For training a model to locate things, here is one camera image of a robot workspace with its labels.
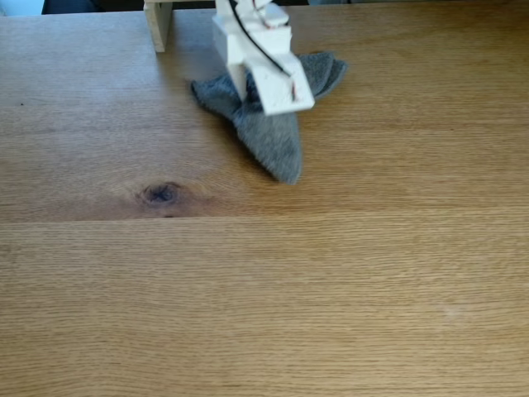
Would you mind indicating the grey microfibre cloth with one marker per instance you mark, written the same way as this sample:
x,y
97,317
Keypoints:
x,y
273,140

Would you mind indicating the pale wooden stand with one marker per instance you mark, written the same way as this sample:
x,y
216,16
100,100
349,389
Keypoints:
x,y
158,25

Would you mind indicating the dark furniture piece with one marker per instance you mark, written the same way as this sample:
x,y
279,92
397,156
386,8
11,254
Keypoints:
x,y
91,5

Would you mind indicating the white wedge camera mount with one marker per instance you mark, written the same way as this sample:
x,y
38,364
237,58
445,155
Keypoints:
x,y
277,89

